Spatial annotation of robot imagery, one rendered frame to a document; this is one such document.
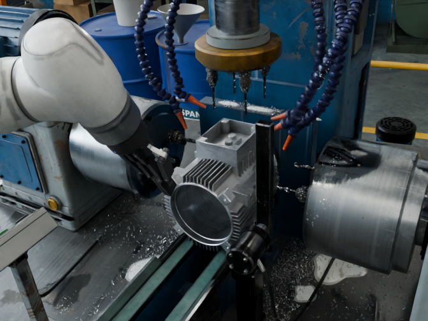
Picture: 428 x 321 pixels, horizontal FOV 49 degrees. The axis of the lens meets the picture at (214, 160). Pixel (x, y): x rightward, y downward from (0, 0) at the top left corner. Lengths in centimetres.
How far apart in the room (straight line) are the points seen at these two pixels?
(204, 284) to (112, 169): 36
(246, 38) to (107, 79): 34
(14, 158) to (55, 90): 71
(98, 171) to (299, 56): 56
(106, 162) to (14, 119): 43
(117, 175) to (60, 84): 51
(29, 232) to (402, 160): 71
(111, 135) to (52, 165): 55
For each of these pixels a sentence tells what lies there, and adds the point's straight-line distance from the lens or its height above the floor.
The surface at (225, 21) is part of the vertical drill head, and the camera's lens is 94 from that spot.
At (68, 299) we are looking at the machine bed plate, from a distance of 119.
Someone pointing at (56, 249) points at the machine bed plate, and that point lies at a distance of 133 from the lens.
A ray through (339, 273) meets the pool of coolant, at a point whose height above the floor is 80.
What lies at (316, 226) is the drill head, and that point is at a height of 105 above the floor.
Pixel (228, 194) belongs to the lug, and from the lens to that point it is 92.
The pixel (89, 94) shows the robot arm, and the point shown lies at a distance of 67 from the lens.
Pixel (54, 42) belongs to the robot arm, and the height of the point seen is 145.
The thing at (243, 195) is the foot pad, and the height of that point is 107.
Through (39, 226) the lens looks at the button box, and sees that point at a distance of 97.
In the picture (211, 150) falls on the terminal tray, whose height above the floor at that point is 113.
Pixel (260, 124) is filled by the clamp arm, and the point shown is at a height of 125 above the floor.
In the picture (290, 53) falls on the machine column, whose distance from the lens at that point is 116.
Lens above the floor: 162
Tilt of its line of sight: 31 degrees down
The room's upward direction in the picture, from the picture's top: 4 degrees counter-clockwise
